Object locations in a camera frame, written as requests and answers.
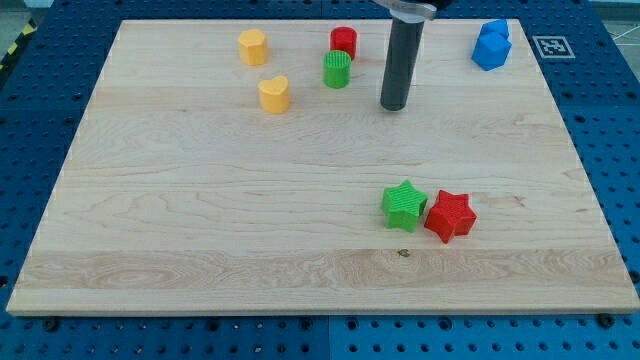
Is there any yellow heart block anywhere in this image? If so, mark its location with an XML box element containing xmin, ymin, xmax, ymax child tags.
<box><xmin>257</xmin><ymin>75</ymin><xmax>290</xmax><ymax>114</ymax></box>

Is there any blue hexagon block front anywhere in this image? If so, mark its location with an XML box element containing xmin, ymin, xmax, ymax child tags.
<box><xmin>471</xmin><ymin>33</ymin><xmax>512</xmax><ymax>71</ymax></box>

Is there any green cylinder block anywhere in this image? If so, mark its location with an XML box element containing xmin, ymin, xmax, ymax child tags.
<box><xmin>323</xmin><ymin>50</ymin><xmax>352</xmax><ymax>89</ymax></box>

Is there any red cylinder block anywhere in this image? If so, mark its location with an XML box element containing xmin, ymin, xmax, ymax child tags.
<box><xmin>329</xmin><ymin>26</ymin><xmax>358</xmax><ymax>60</ymax></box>

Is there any blue block rear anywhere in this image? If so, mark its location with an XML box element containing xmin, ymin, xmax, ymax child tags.
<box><xmin>479</xmin><ymin>19</ymin><xmax>510</xmax><ymax>39</ymax></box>

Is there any silver robot tool mount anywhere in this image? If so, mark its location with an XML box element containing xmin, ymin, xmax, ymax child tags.
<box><xmin>373</xmin><ymin>0</ymin><xmax>437</xmax><ymax>24</ymax></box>

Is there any light wooden board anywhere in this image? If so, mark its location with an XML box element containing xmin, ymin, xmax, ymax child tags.
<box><xmin>7</xmin><ymin>19</ymin><xmax>639</xmax><ymax>317</ymax></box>

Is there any white fiducial marker tag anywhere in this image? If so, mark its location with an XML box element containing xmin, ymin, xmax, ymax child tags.
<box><xmin>533</xmin><ymin>35</ymin><xmax>575</xmax><ymax>59</ymax></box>

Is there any yellow hexagon block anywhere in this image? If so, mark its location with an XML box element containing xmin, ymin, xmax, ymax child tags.
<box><xmin>237</xmin><ymin>29</ymin><xmax>269</xmax><ymax>66</ymax></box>

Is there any red star block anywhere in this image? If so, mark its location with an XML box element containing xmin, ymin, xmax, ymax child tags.
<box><xmin>423</xmin><ymin>190</ymin><xmax>477</xmax><ymax>244</ymax></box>

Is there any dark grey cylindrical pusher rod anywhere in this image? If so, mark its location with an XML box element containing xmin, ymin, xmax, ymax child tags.
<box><xmin>380</xmin><ymin>18</ymin><xmax>424</xmax><ymax>111</ymax></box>

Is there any green star block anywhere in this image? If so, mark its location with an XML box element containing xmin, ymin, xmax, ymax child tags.
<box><xmin>381</xmin><ymin>180</ymin><xmax>428</xmax><ymax>233</ymax></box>

